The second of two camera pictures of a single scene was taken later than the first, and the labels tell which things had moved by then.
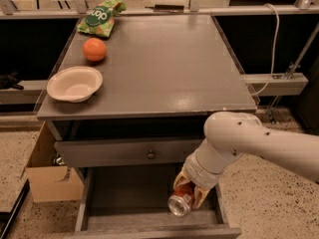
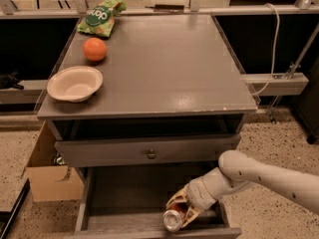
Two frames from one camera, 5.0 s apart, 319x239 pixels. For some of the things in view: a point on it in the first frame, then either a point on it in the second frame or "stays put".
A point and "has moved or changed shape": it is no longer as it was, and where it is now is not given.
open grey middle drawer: [131, 202] stays put
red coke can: [179, 201] has moved or changed shape
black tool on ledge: [167, 8] stays put
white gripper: [200, 174] to [200, 193]
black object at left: [9, 82] stays put
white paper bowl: [75, 84] stays put
